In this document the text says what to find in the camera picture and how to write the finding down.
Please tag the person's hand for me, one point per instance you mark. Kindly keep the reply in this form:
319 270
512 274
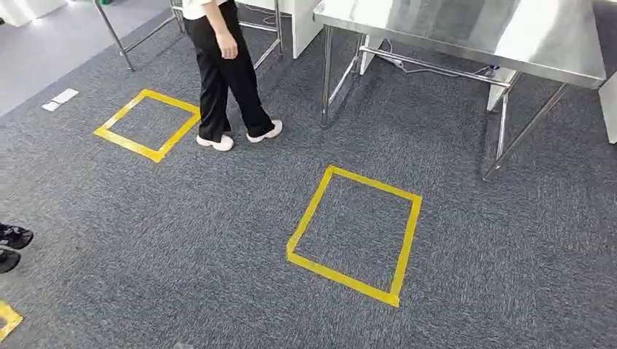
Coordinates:
227 47

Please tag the person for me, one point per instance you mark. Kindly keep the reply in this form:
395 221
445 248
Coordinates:
217 82

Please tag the steel table frame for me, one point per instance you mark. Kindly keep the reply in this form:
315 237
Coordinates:
113 33

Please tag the steel bench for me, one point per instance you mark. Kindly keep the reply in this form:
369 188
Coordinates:
458 24

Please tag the white floor socket plate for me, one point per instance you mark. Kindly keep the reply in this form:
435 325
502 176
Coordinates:
60 99

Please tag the black shoe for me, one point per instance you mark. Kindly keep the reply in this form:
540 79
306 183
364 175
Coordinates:
14 237
8 260

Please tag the white panel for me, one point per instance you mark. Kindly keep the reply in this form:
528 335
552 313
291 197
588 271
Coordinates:
499 89
368 55
610 111

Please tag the white shoe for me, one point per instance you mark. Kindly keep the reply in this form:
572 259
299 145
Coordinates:
217 142
267 132

